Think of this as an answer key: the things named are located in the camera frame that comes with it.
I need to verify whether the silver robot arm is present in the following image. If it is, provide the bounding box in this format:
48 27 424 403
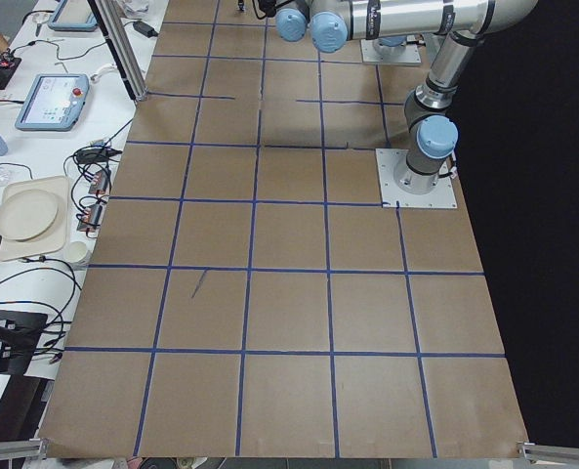
259 1 536 195
373 35 417 55

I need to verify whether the red green circuit board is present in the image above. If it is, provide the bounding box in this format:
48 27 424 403
88 168 111 195

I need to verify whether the black usb hub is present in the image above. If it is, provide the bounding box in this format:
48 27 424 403
73 147 122 164

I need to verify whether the white paper cup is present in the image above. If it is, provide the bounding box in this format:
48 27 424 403
63 241 92 270

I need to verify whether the black power adapter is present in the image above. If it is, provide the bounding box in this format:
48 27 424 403
132 21 158 38

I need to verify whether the beige round plate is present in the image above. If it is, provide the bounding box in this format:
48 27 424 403
0 190 59 241

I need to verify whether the near blue teach pendant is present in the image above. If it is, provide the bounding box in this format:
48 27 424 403
15 73 90 132

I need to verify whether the blue teach pendant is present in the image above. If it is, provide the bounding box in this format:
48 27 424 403
15 73 90 132
48 0 98 32

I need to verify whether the far blue teach pendant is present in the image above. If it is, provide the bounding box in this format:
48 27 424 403
48 0 98 32

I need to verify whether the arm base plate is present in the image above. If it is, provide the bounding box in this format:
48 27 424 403
375 149 458 209
360 36 422 66

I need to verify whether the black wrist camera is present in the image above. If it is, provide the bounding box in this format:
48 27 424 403
252 0 278 21

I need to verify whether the aluminium frame post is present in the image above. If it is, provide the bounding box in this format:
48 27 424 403
88 0 147 102

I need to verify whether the black camera stand base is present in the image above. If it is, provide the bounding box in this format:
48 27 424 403
0 310 48 375

